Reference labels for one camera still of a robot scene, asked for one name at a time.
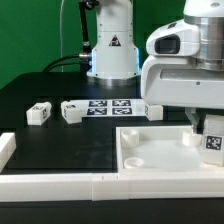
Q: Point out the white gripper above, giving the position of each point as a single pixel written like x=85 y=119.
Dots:
x=177 y=81

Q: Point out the white square table top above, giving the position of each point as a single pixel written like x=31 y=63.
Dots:
x=163 y=148

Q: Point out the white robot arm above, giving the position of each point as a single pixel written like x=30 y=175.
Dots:
x=115 y=59

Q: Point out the white sheet with fiducial markers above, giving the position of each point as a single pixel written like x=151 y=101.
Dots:
x=110 y=107

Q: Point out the white U-shaped obstacle fence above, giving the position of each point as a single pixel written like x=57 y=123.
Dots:
x=95 y=187

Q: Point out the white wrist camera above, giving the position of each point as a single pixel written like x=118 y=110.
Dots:
x=175 y=39

